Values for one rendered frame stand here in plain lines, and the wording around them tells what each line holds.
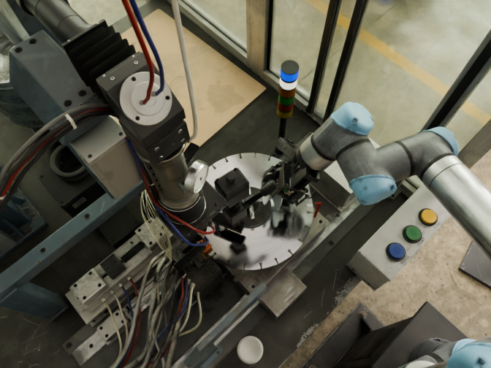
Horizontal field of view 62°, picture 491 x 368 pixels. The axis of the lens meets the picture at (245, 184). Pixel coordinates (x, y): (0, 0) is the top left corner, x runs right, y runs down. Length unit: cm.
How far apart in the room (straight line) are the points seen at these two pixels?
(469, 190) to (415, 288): 137
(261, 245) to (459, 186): 48
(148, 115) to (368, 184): 45
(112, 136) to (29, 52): 16
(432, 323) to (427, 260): 91
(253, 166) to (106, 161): 60
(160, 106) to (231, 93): 104
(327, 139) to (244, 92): 73
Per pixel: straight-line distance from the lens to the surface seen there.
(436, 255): 220
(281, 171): 92
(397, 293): 208
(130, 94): 47
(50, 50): 63
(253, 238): 104
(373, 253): 113
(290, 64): 105
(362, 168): 78
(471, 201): 78
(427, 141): 84
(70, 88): 58
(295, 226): 105
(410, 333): 127
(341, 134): 80
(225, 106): 147
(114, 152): 58
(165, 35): 173
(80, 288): 115
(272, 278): 114
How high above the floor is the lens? 194
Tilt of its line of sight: 65 degrees down
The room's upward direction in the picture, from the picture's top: 2 degrees counter-clockwise
